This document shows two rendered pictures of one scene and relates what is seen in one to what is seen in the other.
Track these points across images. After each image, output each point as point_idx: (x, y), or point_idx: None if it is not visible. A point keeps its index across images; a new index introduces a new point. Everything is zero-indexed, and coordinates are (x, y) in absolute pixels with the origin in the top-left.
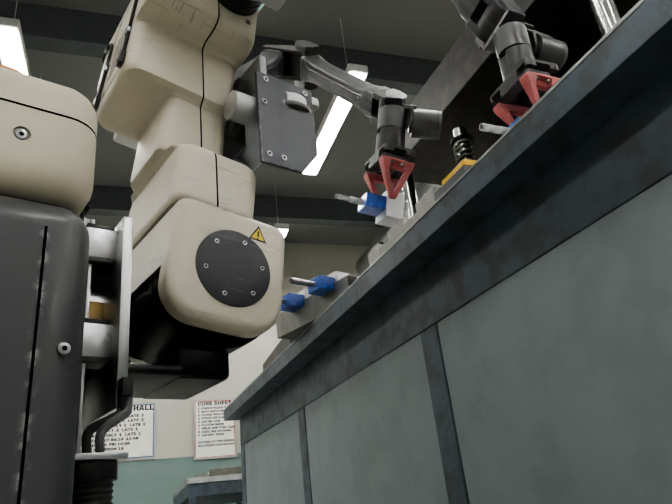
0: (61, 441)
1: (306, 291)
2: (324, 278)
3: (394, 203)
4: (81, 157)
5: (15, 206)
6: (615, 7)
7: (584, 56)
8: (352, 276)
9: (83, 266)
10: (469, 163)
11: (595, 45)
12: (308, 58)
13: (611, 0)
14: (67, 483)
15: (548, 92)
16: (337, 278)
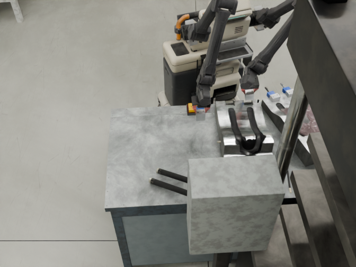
0: (172, 94)
1: (285, 91)
2: (267, 94)
3: (245, 95)
4: (172, 69)
5: (170, 71)
6: (290, 106)
7: (150, 107)
8: (263, 100)
9: (174, 80)
10: (188, 104)
11: (147, 107)
12: (294, 8)
13: (291, 100)
14: (174, 97)
15: (158, 106)
16: (269, 97)
